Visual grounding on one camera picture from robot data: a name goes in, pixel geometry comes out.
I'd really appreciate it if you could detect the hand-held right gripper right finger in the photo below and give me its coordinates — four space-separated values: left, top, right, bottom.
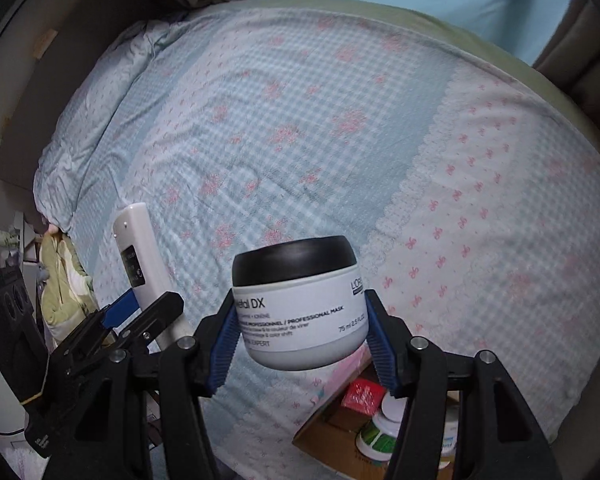
362 290 553 480

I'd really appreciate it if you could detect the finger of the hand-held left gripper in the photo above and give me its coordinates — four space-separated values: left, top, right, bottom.
115 291 185 348
100 287 141 328

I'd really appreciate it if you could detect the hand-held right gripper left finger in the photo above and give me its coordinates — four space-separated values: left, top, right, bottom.
45 290 243 480

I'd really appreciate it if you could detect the small red box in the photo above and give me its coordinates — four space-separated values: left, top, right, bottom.
341 379 387 416

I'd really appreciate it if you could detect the white round jar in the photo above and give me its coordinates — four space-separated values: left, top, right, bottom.
380 392 407 423

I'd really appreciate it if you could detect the white remote control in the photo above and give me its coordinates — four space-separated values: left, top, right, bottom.
112 202 196 351

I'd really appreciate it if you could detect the white jar with black lid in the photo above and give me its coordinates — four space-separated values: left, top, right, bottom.
231 236 370 372

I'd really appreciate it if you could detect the pink floral cardboard box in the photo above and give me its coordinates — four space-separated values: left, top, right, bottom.
292 347 463 480

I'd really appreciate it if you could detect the green and white jar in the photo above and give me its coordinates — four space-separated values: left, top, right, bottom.
355 412 403 461

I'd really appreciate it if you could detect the yellow-green cloth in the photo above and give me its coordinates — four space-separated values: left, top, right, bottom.
37 232 98 346

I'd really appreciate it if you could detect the black box-shaped device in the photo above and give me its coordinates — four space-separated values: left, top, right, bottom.
0 265 48 401

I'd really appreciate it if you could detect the beige padded headboard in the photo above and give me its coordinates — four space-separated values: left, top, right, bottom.
0 0 191 191

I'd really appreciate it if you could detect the crumpled light blue quilt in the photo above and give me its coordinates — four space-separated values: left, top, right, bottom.
35 10 191 231

